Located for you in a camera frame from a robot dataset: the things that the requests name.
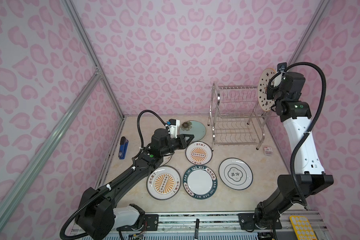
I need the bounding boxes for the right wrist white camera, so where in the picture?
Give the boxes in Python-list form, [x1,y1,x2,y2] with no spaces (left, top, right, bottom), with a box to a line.
[277,62,288,73]

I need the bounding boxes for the dark green rimmed plate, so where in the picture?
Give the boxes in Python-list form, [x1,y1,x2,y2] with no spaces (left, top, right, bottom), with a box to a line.
[183,165,218,200]

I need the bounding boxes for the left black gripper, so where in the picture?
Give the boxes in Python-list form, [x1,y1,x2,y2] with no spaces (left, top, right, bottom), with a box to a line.
[160,133,195,158]

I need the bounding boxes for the chrome two-tier dish rack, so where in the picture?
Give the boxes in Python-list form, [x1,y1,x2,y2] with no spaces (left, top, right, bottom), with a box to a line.
[208,82,272,150]

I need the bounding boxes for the small pink white box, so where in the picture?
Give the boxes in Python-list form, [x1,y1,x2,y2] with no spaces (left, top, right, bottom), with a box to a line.
[263,146,273,156]

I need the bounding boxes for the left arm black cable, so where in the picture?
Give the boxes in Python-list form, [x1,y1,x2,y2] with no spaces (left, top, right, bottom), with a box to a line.
[59,109,169,240]

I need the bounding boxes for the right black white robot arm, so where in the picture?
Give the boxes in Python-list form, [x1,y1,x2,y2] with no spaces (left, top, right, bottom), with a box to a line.
[254,72,334,229]

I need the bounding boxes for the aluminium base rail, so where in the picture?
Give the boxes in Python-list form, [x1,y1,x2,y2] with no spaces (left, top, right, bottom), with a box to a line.
[68,209,331,240]

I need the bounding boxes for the black marker pen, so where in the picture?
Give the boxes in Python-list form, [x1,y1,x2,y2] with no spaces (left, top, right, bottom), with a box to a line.
[194,219,200,240]

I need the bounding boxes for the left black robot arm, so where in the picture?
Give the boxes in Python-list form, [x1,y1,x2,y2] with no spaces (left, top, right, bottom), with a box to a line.
[60,129,194,240]

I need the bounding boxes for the cat and stars plate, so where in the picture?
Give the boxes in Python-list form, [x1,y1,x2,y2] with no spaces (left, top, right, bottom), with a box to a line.
[257,68,276,112]

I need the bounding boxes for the teal flower plate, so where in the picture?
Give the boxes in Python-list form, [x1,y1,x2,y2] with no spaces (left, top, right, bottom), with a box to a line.
[179,121,207,142]

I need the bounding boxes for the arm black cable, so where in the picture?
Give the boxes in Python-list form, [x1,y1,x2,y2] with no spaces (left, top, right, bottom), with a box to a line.
[59,109,169,240]
[268,61,327,208]

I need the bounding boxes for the large orange sunburst plate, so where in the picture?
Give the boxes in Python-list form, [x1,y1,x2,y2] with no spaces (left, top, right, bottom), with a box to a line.
[147,166,182,201]

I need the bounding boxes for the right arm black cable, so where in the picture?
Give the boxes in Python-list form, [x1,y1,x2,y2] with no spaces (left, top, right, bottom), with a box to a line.
[268,61,327,208]

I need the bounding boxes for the cream plate with red berries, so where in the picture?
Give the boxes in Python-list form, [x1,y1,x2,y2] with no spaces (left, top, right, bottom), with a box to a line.
[161,154,174,166]

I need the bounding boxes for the small orange sunburst plate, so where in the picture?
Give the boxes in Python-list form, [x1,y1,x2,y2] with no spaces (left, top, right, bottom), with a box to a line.
[185,142,213,165]

